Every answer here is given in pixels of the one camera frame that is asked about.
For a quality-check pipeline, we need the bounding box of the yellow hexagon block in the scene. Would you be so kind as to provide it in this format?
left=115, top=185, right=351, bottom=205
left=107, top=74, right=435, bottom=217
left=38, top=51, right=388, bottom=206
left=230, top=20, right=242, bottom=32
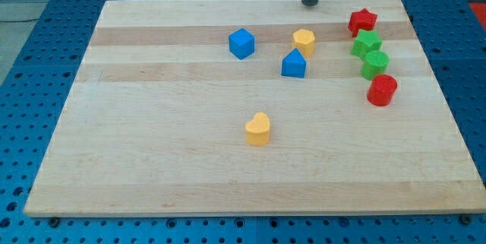
left=292, top=29, right=316, bottom=58

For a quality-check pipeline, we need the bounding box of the yellow heart block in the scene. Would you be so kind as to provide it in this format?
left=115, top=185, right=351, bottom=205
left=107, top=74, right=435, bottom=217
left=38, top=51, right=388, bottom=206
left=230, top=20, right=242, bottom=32
left=245, top=112, right=270, bottom=146

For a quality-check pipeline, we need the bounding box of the red star block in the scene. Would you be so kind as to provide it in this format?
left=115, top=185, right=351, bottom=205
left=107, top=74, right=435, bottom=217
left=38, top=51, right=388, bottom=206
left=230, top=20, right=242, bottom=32
left=348, top=8, right=378, bottom=37

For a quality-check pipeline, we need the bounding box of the green star block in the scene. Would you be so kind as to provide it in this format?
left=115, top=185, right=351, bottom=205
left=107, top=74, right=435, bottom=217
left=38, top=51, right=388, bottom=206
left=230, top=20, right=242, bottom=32
left=351, top=29, right=383, bottom=60

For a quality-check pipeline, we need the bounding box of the blue pentagon house block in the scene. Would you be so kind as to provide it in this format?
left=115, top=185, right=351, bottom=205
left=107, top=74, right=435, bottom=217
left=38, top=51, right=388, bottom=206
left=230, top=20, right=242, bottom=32
left=281, top=49, right=307, bottom=78

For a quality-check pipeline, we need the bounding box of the blue cube block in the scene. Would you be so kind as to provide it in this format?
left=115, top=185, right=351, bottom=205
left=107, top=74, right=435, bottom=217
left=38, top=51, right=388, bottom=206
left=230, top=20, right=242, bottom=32
left=229, top=28, right=255, bottom=60

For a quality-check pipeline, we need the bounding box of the green cylinder block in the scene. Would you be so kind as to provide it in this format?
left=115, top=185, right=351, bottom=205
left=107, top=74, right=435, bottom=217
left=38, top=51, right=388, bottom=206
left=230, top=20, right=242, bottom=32
left=361, top=50, right=390, bottom=81

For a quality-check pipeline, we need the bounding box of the red cylinder block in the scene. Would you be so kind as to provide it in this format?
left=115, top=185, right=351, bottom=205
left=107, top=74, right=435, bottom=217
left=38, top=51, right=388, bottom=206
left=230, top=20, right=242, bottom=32
left=367, top=74, right=398, bottom=106

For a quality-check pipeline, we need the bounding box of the wooden board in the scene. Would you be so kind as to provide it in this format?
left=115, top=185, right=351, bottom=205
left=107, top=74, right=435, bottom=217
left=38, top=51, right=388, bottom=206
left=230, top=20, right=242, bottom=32
left=24, top=0, right=485, bottom=217

